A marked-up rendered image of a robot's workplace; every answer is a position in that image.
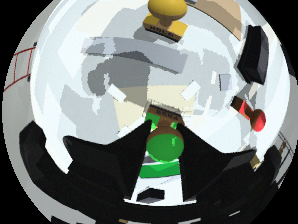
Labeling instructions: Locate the yellow rubber stamp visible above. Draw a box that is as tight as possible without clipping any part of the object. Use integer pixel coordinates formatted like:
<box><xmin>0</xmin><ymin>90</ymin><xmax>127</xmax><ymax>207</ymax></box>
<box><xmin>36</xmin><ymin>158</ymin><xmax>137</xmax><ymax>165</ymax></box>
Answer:
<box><xmin>142</xmin><ymin>0</ymin><xmax>188</xmax><ymax>43</ymax></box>

